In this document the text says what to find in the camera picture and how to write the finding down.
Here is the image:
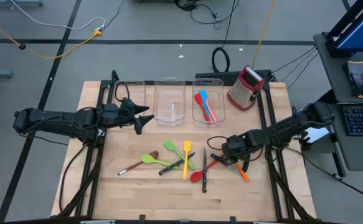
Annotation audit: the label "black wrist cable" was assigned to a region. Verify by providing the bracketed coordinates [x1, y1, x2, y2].
[206, 135, 232, 151]
[115, 81, 131, 104]

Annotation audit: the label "green silicone spoon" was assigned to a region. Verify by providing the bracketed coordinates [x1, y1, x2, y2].
[141, 154, 181, 170]

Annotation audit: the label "black plug cable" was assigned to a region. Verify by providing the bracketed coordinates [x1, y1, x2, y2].
[104, 0, 125, 29]

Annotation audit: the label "clear plastic bin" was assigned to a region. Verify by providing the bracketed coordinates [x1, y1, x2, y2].
[151, 77, 187, 127]
[110, 80, 147, 129]
[192, 78, 227, 128]

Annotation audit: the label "yellow hanging cord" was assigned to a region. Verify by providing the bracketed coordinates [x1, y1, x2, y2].
[251, 0, 277, 70]

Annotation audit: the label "pink silicone spatula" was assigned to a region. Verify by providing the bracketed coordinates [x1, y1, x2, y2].
[206, 99, 219, 123]

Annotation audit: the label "black computer monitor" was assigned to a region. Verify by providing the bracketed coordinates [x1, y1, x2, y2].
[326, 0, 363, 58]

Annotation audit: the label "black cable bundle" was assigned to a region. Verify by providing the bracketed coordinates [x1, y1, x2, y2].
[189, 0, 241, 30]

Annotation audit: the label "black floor device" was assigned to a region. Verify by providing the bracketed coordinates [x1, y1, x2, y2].
[175, 0, 198, 12]

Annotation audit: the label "white floor cable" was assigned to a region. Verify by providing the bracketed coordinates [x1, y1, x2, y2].
[10, 0, 106, 31]

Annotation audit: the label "white box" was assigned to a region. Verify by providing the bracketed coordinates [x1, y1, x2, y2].
[305, 126, 331, 144]

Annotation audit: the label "red steel box grater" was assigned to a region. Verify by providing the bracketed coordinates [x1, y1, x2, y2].
[227, 65, 266, 111]

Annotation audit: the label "orange silicone spatula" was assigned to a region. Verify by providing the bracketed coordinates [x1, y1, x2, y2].
[232, 163, 252, 183]

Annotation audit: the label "black knife with dark blade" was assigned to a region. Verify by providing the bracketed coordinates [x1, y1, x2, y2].
[158, 151, 196, 176]

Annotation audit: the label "blue silicone spatula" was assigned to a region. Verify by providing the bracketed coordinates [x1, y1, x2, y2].
[199, 90, 212, 123]

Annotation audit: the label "red silicone spatula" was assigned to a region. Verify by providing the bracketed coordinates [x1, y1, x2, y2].
[194, 92, 209, 123]

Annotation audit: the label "red silicone spoon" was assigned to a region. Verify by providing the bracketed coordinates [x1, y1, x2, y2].
[189, 155, 224, 184]

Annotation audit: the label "green silicone spatula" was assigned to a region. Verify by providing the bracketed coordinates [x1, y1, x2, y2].
[163, 140, 197, 170]

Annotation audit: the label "coiled black cable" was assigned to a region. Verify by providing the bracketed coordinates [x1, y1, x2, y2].
[211, 0, 242, 73]

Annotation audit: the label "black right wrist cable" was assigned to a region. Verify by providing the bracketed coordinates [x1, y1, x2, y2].
[206, 135, 232, 151]

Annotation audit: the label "thin black cable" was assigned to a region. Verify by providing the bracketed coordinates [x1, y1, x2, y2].
[286, 53, 321, 91]
[280, 49, 319, 83]
[271, 45, 318, 74]

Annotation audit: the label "black metal table frame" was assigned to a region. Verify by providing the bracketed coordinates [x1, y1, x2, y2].
[56, 70, 318, 224]

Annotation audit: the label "yellow silicone spatula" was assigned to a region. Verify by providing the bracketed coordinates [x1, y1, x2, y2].
[182, 139, 193, 180]

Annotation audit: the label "yellow floor extension cord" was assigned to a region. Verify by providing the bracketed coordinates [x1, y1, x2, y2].
[0, 12, 103, 60]

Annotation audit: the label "slim long black-handled knife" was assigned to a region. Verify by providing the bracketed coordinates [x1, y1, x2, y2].
[201, 147, 208, 194]

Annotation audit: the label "grey black work gloves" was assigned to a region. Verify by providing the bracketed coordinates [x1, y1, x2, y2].
[342, 60, 363, 100]

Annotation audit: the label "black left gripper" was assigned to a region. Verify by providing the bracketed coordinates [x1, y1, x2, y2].
[101, 97, 155, 136]

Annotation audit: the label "riveted-handle knife wide blade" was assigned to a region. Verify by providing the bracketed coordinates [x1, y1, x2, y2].
[210, 152, 243, 175]

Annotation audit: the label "brown wooden spoon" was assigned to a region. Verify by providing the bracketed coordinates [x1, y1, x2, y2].
[117, 151, 159, 176]

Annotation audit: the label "black left base cable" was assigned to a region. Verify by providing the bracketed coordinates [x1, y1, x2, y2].
[58, 146, 87, 215]

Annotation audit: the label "grey desk cart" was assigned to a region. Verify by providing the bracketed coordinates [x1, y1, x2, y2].
[294, 32, 363, 182]

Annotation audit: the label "long black floor cable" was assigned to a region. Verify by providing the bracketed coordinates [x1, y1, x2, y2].
[283, 146, 363, 205]

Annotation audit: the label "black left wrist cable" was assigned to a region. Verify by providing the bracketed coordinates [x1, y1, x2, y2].
[115, 81, 131, 104]

